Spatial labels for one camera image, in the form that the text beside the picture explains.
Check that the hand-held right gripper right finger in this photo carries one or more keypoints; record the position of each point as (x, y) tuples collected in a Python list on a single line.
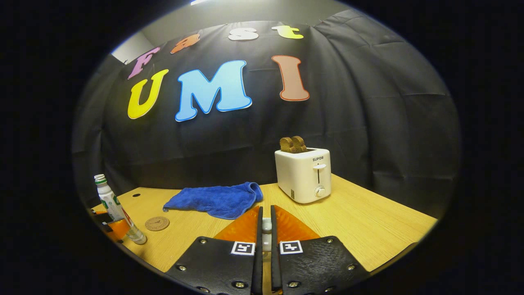
[(275, 266)]

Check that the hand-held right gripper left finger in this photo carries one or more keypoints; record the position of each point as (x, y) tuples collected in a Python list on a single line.
[(258, 262)]

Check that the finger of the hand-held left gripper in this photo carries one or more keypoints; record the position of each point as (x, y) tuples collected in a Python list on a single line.
[(118, 229)]

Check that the white green-label water bottle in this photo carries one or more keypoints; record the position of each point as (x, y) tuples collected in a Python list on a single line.
[(112, 205)]

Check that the round brown coaster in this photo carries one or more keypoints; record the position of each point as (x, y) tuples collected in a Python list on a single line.
[(157, 223)]

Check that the blue towel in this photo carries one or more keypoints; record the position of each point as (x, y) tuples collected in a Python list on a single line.
[(217, 200)]

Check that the white toaster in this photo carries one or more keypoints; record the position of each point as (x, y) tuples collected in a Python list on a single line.
[(303, 176)]

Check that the black backdrop cloth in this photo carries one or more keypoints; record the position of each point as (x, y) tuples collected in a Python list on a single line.
[(368, 102)]

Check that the ceiling light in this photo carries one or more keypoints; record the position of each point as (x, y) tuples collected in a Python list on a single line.
[(198, 2)]

